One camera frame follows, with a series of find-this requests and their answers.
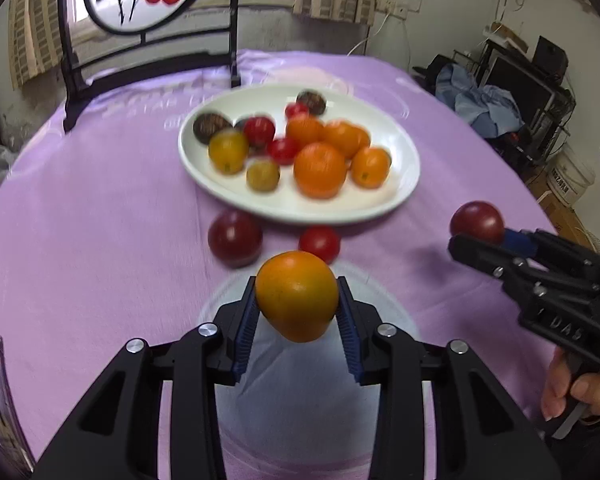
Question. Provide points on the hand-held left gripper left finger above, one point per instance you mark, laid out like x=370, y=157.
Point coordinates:
x=245, y=332

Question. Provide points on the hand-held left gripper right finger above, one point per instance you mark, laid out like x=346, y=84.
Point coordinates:
x=347, y=332

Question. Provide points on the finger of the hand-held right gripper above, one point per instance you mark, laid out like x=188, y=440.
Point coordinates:
x=520, y=242
x=480, y=255

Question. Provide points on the dark red tomato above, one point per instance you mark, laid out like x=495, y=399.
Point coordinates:
x=477, y=221
x=235, y=237

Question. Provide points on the smooth orange tomato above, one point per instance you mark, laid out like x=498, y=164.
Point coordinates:
x=370, y=166
x=297, y=302

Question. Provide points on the white oval plate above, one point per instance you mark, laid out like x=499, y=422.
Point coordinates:
x=330, y=207

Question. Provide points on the yellow-orange tomato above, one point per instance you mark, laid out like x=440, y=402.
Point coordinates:
x=228, y=151

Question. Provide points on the red cherry tomato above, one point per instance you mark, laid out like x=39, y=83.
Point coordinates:
x=282, y=150
x=296, y=109
x=259, y=130
x=320, y=244

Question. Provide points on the dark water chestnut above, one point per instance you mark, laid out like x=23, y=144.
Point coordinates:
x=211, y=125
x=311, y=101

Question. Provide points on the cardboard box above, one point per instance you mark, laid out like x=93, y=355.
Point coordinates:
x=547, y=195

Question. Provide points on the white plastic bucket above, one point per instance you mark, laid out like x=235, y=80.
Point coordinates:
x=572, y=175

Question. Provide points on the dark red tomato on table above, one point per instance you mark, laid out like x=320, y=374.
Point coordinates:
x=235, y=237

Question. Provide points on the blue clothes pile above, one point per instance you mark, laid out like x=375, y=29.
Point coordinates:
x=480, y=105

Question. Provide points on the small green fruit on plate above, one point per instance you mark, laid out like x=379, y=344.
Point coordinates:
x=262, y=175

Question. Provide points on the black monitor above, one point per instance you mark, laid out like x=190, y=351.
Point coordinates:
x=515, y=80

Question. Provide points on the purple tablecloth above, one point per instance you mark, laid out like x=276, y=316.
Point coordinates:
x=105, y=210

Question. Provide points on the small mandarin orange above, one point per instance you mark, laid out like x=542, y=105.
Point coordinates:
x=304, y=129

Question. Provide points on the black framed painted table screen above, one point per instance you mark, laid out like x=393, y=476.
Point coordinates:
x=130, y=7

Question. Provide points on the white wall power outlet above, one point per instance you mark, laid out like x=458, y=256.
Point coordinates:
x=395, y=7

